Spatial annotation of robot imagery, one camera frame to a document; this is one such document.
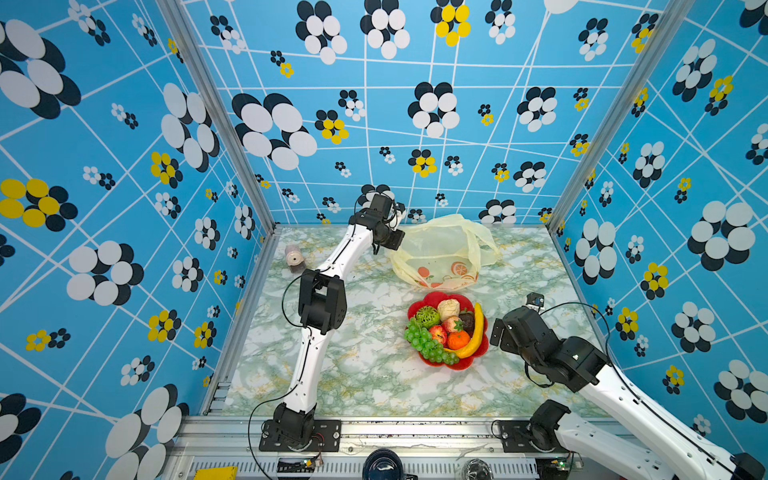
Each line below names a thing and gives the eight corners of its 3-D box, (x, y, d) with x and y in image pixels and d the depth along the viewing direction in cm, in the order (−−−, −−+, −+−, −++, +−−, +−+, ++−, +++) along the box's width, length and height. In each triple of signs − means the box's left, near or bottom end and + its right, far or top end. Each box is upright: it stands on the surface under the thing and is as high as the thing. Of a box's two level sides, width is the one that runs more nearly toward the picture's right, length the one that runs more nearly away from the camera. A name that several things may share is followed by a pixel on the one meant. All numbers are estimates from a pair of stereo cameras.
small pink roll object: (291, 276, 107) (285, 263, 101) (291, 258, 112) (285, 245, 106) (306, 273, 108) (301, 260, 102) (304, 256, 113) (299, 242, 107)
